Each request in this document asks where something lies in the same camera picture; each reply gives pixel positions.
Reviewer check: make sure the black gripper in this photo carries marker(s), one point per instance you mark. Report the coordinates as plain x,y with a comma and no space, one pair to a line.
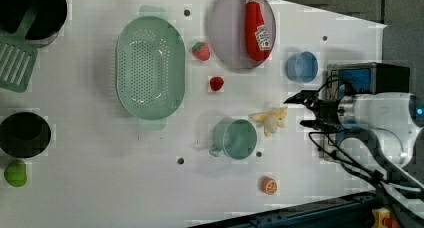
325,111

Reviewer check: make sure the peeled yellow toy banana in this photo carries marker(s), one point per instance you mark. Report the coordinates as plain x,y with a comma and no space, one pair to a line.
272,120

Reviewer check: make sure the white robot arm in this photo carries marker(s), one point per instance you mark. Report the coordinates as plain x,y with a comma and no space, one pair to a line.
402,187

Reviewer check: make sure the blue bowl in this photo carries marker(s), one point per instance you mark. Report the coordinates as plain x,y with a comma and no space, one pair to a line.
302,67

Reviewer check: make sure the green mug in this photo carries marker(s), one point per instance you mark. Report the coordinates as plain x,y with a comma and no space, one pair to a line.
234,138

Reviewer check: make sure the red ketchup bottle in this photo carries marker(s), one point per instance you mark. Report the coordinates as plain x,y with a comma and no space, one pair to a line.
257,38

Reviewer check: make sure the orange slice toy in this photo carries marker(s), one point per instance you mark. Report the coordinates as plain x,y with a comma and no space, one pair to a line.
268,186

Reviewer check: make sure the small red toy fruit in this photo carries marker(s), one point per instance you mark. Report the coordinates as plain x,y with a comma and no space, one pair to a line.
216,83

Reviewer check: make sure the grey oval plate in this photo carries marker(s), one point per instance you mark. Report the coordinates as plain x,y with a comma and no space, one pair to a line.
226,26

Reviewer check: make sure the toy strawberry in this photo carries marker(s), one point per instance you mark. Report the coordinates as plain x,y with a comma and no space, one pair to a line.
201,51

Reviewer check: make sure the green colander basket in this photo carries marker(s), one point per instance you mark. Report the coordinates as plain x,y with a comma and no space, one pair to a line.
150,68

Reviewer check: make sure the black cylinder holder upper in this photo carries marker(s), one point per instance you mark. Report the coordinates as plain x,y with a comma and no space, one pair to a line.
46,18

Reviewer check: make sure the black cylinder holder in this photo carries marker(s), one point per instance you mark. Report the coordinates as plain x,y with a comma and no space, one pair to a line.
24,135
46,18

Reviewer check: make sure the black cylinder holder lower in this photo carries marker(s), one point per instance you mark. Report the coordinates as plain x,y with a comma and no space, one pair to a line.
24,135

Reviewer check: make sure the green slotted spatula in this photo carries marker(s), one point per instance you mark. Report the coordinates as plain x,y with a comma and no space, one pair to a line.
18,56

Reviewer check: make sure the green toy pear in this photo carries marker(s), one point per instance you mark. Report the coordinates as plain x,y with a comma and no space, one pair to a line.
16,173

